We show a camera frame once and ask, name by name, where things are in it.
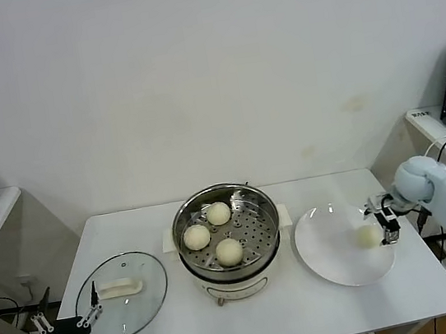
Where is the stainless steel steamer basket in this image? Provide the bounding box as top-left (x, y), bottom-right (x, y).
top-left (166, 176), bottom-right (287, 285)

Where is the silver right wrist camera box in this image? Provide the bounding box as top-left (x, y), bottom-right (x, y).
top-left (363, 194), bottom-right (384, 216)

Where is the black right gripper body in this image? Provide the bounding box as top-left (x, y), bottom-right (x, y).
top-left (378, 190), bottom-right (405, 220)

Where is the white wall socket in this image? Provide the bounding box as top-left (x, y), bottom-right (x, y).
top-left (15, 274), bottom-right (39, 290)

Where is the white electric cooker pot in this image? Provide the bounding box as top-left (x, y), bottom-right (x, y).
top-left (158, 202), bottom-right (304, 314)

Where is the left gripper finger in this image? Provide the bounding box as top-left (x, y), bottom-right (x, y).
top-left (26, 285), bottom-right (58, 334)
top-left (70, 279), bottom-right (106, 330)

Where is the white steamed baozi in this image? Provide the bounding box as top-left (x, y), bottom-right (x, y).
top-left (213, 237), bottom-right (247, 269)
top-left (181, 223), bottom-right (213, 253)
top-left (354, 223), bottom-right (384, 251)
top-left (204, 199), bottom-right (234, 227)

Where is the glass lid with white handle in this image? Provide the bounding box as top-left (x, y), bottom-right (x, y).
top-left (68, 247), bottom-right (176, 334)

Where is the white round plate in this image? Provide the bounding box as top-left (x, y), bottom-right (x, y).
top-left (290, 195), bottom-right (401, 295)

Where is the white laptop cable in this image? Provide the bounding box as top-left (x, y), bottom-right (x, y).
top-left (421, 133), bottom-right (446, 159)

